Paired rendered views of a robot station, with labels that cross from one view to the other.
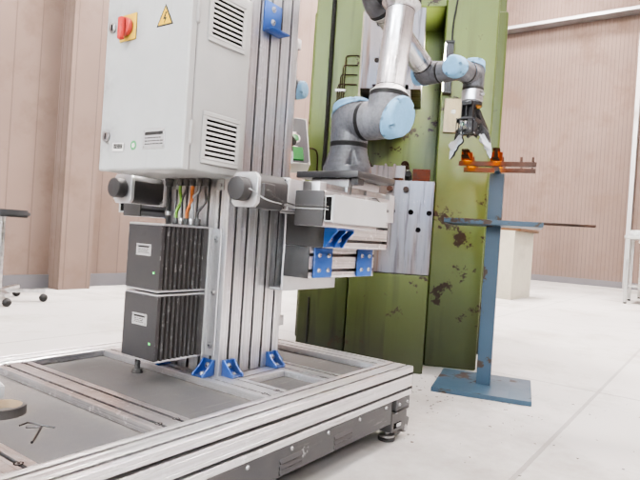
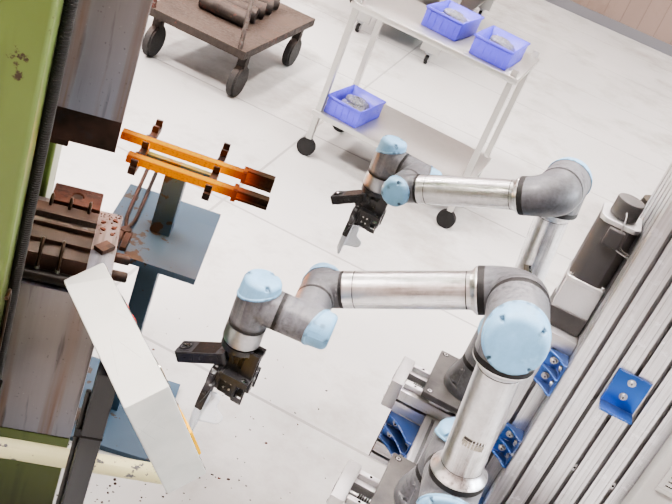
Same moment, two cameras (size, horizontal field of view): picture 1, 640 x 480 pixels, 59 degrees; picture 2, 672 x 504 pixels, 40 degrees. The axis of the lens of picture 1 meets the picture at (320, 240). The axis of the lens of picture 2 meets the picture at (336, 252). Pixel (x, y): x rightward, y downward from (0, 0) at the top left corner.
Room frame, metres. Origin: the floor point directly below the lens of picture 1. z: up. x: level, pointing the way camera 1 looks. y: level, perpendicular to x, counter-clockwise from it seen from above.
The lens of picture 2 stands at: (3.10, 1.53, 2.20)
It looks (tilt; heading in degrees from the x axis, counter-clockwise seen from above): 29 degrees down; 243
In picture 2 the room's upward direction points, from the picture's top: 22 degrees clockwise
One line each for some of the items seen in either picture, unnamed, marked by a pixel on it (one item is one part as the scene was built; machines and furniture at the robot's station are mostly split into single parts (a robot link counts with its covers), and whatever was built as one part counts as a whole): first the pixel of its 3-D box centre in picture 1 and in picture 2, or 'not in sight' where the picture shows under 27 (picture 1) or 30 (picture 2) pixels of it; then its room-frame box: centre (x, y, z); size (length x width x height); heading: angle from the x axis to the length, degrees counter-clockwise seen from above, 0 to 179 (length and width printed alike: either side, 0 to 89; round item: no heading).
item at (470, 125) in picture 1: (470, 119); (369, 207); (2.02, -0.51, 1.07); 0.09 x 0.08 x 0.12; 144
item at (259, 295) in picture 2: not in sight; (257, 301); (2.55, 0.22, 1.23); 0.09 x 0.08 x 0.11; 152
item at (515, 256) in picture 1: (430, 256); not in sight; (7.89, -1.55, 0.43); 2.67 x 0.82 x 0.87; 54
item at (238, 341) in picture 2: not in sight; (244, 332); (2.55, 0.21, 1.15); 0.08 x 0.08 x 0.05
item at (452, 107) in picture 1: (452, 115); not in sight; (2.85, -0.63, 1.27); 0.09 x 0.02 x 0.17; 80
